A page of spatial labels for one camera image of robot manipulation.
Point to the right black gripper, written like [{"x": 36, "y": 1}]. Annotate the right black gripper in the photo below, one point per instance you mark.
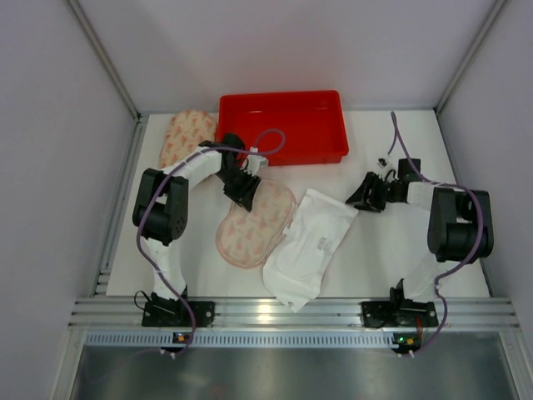
[{"x": 376, "y": 190}]

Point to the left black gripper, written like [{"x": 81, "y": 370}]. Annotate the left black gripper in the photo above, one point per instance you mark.
[{"x": 241, "y": 182}]

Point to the pink floral laundry bag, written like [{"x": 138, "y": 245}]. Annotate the pink floral laundry bag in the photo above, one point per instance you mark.
[
  {"x": 185, "y": 131},
  {"x": 246, "y": 239}
]

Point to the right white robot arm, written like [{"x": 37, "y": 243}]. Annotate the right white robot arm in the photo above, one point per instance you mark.
[{"x": 460, "y": 228}]

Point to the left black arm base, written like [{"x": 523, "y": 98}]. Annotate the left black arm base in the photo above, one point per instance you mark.
[{"x": 168, "y": 313}]

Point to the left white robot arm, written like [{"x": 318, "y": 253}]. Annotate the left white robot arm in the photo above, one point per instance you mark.
[{"x": 161, "y": 208}]

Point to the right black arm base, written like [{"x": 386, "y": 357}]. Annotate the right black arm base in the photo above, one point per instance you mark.
[{"x": 405, "y": 314}]

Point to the red plastic bin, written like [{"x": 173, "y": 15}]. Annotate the red plastic bin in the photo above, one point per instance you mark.
[{"x": 312, "y": 122}]

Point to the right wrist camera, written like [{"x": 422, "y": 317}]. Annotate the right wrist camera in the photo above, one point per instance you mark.
[{"x": 384, "y": 165}]

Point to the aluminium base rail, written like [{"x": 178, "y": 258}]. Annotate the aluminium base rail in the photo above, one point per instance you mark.
[{"x": 265, "y": 323}]

